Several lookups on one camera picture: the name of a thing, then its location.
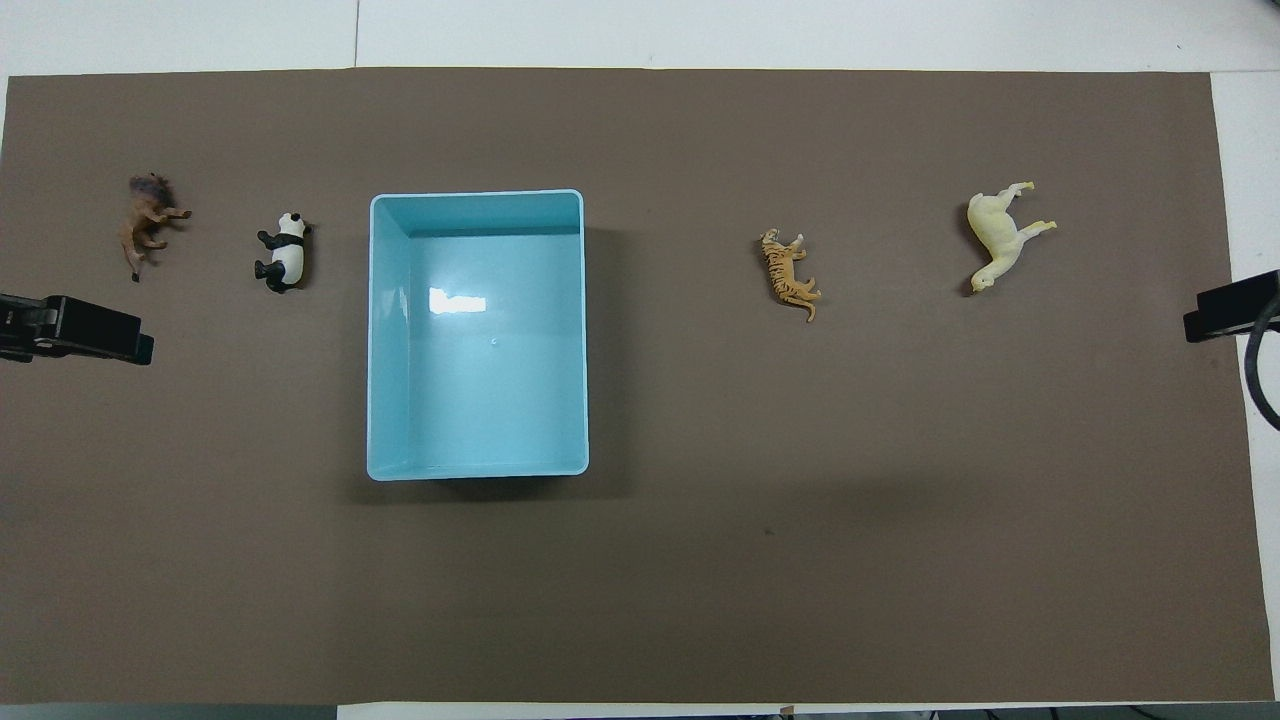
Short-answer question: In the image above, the cream horse toy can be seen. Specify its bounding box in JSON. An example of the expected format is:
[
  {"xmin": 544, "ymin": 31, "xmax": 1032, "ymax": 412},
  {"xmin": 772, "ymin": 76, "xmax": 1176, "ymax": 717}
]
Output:
[{"xmin": 965, "ymin": 181, "xmax": 1058, "ymax": 298}]

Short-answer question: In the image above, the black white panda toy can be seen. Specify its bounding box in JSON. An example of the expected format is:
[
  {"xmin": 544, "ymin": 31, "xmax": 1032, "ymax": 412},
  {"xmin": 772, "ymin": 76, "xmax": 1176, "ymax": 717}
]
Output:
[{"xmin": 254, "ymin": 211, "xmax": 313, "ymax": 295}]

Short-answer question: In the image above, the brown table mat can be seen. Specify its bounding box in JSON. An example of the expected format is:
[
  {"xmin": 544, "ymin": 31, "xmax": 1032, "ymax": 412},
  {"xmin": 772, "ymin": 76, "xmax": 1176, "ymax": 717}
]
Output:
[{"xmin": 0, "ymin": 68, "xmax": 1276, "ymax": 706}]

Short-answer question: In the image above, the orange striped tiger toy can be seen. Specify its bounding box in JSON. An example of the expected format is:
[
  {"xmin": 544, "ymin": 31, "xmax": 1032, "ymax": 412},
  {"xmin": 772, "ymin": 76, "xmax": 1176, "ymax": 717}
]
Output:
[{"xmin": 758, "ymin": 229, "xmax": 823, "ymax": 324}]

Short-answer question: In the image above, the brown lion toy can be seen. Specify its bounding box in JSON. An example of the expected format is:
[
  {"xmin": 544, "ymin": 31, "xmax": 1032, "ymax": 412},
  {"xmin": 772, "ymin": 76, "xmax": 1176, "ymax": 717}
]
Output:
[{"xmin": 118, "ymin": 173, "xmax": 193, "ymax": 284}]

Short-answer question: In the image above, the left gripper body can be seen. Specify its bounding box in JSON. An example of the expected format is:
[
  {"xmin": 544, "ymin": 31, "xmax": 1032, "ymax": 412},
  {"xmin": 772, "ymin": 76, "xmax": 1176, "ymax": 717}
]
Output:
[{"xmin": 0, "ymin": 293, "xmax": 49, "ymax": 361}]

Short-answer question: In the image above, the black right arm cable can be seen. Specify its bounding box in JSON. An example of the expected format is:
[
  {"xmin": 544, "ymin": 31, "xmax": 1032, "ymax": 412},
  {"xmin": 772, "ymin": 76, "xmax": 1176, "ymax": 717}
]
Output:
[{"xmin": 1244, "ymin": 293, "xmax": 1280, "ymax": 433}]

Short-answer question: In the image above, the light blue storage box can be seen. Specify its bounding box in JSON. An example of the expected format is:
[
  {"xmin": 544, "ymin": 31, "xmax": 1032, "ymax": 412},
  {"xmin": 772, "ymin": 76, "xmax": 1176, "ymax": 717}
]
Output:
[{"xmin": 366, "ymin": 189, "xmax": 591, "ymax": 483}]

